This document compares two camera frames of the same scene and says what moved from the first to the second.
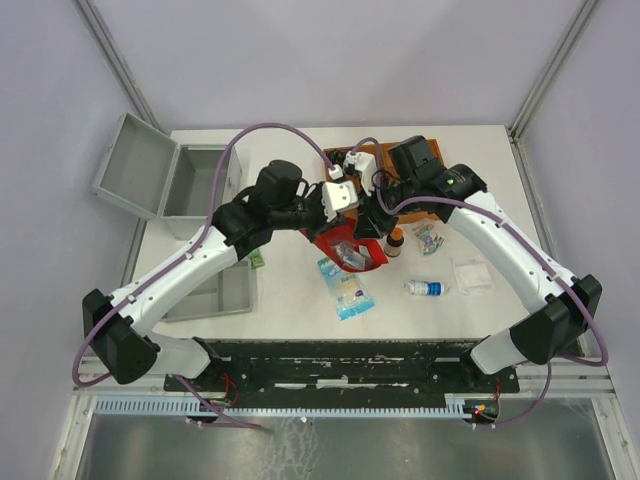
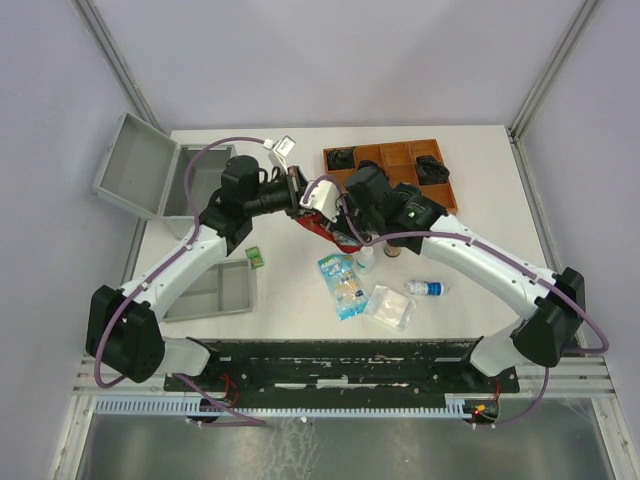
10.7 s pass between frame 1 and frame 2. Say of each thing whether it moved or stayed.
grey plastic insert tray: stayed
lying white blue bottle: stayed
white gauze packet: moved
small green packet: stayed
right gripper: stayed
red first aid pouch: moved
